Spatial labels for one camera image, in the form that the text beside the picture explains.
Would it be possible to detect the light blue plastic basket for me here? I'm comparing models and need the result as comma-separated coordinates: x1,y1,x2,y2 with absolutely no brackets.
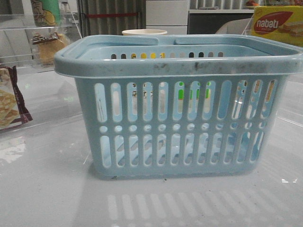
54,35,303,179

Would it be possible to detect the cream paper cup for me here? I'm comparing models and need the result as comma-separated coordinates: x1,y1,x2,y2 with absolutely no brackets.
122,29,168,35

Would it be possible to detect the brown cracker snack bag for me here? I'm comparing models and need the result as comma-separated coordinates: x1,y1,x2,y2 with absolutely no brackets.
0,66,33,131

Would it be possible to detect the green yellow cartoon package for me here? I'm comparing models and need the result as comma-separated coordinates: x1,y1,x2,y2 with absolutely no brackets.
31,0,61,26

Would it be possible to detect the white drawer cabinet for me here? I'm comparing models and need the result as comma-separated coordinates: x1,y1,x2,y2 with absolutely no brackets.
145,0,190,35

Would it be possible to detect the packaged bread with brown label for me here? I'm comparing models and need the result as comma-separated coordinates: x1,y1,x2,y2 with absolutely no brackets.
32,32,70,65

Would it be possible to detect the clear acrylic shelf left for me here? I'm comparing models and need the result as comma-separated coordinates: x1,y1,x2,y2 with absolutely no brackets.
0,12,81,74

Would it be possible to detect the green white package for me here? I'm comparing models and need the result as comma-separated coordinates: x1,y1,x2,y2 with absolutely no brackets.
178,81,213,100

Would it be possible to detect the yellow nabati wafer box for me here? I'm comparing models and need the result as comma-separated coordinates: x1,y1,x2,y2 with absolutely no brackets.
250,6,303,47

